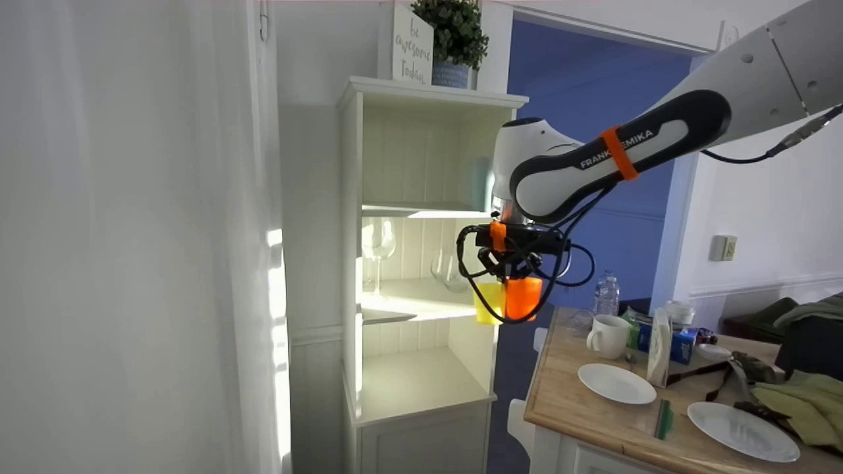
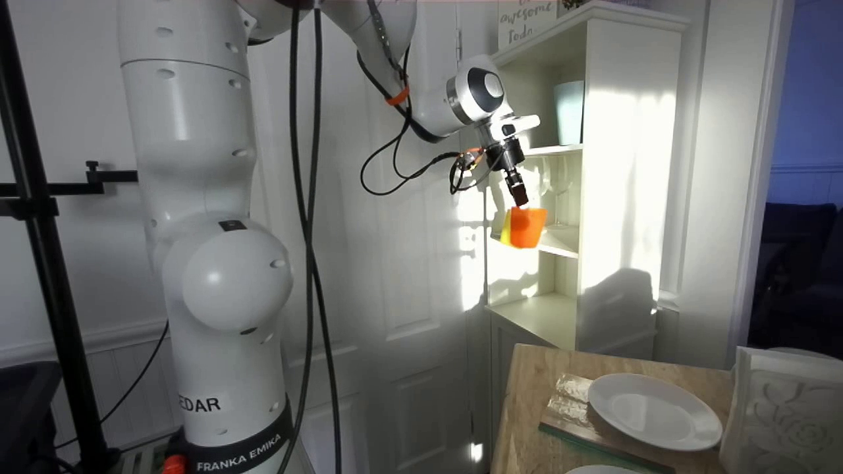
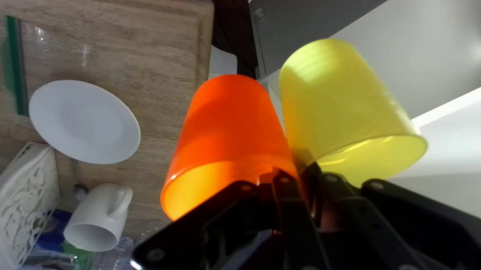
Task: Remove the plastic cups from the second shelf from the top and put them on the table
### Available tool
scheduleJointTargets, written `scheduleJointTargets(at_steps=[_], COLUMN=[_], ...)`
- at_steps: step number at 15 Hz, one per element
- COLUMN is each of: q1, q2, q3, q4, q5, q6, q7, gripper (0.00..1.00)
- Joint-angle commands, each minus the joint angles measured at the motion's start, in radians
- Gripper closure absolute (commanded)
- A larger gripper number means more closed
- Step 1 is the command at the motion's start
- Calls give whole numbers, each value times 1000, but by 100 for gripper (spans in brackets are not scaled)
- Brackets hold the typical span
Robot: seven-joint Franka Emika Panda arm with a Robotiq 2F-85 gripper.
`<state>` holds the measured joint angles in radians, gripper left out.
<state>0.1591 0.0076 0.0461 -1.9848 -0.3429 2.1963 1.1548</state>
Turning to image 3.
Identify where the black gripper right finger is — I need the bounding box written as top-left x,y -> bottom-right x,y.
300,160 -> 481,270

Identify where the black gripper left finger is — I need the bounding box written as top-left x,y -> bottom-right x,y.
132,168 -> 333,270

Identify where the orange plastic cup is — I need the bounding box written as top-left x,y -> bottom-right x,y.
160,73 -> 298,222

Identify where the yellow plastic cup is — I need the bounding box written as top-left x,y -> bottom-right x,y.
279,37 -> 429,187

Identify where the white ceramic mug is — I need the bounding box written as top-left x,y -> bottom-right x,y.
64,181 -> 135,253

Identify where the blue packet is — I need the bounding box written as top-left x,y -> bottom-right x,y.
34,208 -> 79,252

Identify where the white round plate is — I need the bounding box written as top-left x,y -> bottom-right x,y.
28,79 -> 144,166

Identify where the clear plastic container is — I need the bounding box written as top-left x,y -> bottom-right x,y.
0,141 -> 62,270

